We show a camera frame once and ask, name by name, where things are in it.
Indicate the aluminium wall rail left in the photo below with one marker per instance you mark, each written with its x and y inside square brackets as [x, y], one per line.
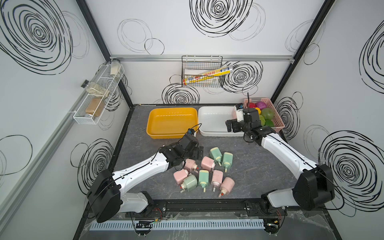
[18, 194]

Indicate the black corner frame post right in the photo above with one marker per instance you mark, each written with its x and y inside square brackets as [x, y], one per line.
[319, 19]

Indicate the yellow toy pepper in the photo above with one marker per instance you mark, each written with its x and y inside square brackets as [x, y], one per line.
[258, 110]

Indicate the glass jar on shelf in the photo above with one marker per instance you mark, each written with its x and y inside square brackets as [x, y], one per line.
[115, 67]

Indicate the aluminium wall rail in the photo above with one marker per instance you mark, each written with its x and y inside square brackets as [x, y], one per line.
[198, 58]
[18, 194]

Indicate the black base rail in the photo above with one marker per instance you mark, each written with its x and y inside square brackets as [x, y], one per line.
[162, 209]

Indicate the aluminium wall rail back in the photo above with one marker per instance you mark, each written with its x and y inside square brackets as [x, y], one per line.
[198, 58]

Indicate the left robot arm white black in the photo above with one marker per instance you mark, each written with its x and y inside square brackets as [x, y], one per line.
[109, 194]

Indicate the yellow red foil roll box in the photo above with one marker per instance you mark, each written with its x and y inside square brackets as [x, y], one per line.
[190, 79]

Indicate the white wire wall shelf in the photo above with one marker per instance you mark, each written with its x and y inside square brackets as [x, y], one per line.
[112, 102]

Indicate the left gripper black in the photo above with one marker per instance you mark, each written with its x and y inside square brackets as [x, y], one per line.
[195, 155]

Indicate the pink perforated plastic basket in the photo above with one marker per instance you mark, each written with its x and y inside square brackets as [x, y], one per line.
[277, 120]

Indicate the white slotted cable duct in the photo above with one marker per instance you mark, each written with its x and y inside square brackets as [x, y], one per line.
[224, 224]

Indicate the purple toy vegetable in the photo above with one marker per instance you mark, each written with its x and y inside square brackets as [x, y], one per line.
[261, 105]

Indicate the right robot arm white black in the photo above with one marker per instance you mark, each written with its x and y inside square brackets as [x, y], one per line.
[314, 186]

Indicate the yellow plastic storage tray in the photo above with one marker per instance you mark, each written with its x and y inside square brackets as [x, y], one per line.
[171, 123]

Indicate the clear bottle on shelf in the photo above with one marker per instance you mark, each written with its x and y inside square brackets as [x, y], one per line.
[95, 89]

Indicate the green toy apple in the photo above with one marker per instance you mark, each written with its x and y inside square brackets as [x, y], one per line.
[268, 113]

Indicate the dark green toy vegetable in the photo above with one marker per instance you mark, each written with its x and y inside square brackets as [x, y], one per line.
[266, 122]

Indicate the black corner frame post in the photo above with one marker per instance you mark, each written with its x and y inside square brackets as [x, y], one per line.
[319, 19]
[86, 12]

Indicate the white plastic storage tray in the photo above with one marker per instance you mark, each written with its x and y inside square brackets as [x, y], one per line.
[213, 120]

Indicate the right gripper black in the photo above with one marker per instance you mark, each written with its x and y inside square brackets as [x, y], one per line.
[234, 124]

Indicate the black corner frame post left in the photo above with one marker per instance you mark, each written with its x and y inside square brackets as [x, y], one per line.
[86, 12]

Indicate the black wire wall basket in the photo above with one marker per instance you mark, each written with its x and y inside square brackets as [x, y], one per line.
[189, 67]

